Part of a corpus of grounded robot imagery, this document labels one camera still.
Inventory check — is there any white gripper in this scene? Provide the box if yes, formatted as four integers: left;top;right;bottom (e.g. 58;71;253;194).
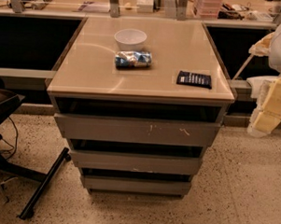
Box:
247;32;281;138

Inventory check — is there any grey bottom drawer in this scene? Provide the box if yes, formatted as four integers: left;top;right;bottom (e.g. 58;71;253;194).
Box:
80;175;191;195

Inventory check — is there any grey drawer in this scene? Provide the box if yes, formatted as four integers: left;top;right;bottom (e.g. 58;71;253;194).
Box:
70;150;201;175
54;113;220;147
80;175;191;195

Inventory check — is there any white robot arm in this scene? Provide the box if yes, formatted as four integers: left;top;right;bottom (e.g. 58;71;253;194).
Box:
247;23;281;138

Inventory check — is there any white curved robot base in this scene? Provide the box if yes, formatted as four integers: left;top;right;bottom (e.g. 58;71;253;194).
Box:
246;76;276;98

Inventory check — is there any grey drawer cabinet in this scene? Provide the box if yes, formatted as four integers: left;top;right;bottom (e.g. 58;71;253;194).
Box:
42;14;240;201

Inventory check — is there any grey middle drawer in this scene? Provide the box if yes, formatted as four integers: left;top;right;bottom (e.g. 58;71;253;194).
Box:
70;150;201;175

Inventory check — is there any grey top drawer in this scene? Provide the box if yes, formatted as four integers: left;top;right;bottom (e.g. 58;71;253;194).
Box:
54;113;220;147

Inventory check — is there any pink plastic storage box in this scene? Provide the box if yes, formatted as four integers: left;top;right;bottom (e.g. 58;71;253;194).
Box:
192;0;223;19

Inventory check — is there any blue white snack bag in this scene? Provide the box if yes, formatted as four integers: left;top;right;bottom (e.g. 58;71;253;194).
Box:
115;50;152;68

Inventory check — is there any white bowl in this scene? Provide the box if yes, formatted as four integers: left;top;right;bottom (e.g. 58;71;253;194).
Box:
114;28;148;51

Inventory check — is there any white box on shelf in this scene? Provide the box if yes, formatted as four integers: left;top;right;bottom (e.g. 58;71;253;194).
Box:
136;0;154;13

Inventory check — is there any black rolling stand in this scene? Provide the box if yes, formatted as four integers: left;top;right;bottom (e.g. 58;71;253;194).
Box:
0;86;75;223

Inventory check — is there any black floor cable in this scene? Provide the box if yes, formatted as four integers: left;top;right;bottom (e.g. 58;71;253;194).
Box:
0;115;21;161

